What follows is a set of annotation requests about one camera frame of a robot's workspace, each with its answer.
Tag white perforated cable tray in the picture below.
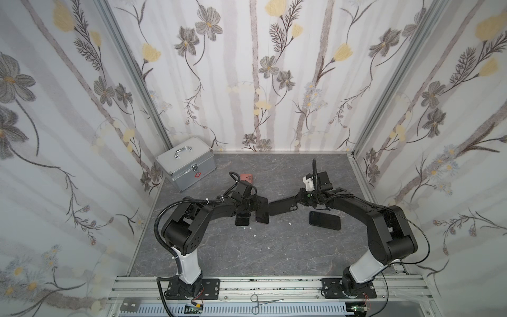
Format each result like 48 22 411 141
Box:
158 302 357 317

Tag metal forceps scissors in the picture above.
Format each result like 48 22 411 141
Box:
250 294 283 315

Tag aluminium corner frame post left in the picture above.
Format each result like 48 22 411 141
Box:
94 0 172 151

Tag black phone case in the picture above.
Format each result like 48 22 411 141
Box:
268 197 298 217

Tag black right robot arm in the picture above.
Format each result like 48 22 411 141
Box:
296 188 418 295

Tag phone with black screen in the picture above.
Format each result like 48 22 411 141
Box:
235 213 250 227

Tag silver aluminium case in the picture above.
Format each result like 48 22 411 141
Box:
156 137 217 192

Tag aluminium corner frame post right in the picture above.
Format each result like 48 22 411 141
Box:
351 0 449 158

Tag aluminium corner frame post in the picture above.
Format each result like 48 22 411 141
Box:
94 0 172 151
351 0 449 158

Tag pink phone case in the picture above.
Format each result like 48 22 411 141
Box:
240 174 253 184

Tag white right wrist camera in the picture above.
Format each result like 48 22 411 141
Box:
302 174 315 192

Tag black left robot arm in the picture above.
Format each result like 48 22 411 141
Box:
153 180 268 285

